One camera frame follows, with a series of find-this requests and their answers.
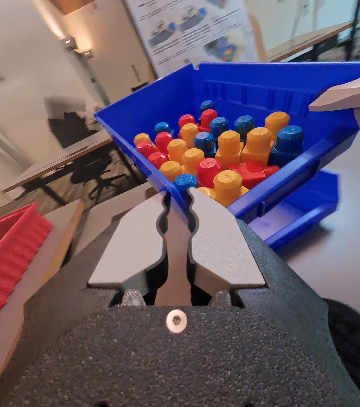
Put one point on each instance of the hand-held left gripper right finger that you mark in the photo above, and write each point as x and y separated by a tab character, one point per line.
224	251

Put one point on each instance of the pile of mega blocks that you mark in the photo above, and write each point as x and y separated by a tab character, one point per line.
227	149

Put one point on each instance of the black office chair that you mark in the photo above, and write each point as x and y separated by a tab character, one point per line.
100	171

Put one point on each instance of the wooden desk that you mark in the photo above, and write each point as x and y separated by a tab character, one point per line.
303	41
56	162

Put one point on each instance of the grey wood-edged table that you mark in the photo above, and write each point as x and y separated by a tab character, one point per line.
59	229

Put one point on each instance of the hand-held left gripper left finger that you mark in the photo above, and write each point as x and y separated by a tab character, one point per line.
129	251

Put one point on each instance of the instruction sheet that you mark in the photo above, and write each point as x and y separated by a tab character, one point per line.
192	31

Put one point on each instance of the dark wall panel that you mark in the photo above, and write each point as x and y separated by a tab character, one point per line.
71	130

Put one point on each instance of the red plastic bin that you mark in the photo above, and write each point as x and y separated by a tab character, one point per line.
5	254

